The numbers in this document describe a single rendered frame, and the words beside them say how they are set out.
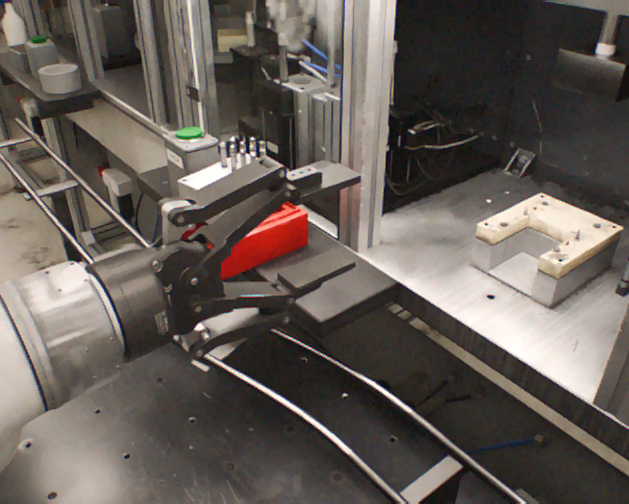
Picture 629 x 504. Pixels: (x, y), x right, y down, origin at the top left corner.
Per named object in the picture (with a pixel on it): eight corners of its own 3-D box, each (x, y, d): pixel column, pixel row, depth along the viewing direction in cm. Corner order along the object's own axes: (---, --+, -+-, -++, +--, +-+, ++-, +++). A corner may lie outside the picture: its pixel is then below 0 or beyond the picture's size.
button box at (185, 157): (170, 198, 102) (160, 132, 95) (210, 185, 106) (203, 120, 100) (192, 216, 97) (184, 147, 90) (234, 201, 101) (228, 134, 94)
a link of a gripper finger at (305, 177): (261, 194, 48) (259, 159, 46) (311, 177, 50) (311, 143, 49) (272, 201, 47) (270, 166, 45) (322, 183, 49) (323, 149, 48)
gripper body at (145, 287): (134, 389, 42) (245, 336, 47) (112, 293, 38) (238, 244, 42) (94, 334, 47) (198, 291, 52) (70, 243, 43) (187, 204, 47)
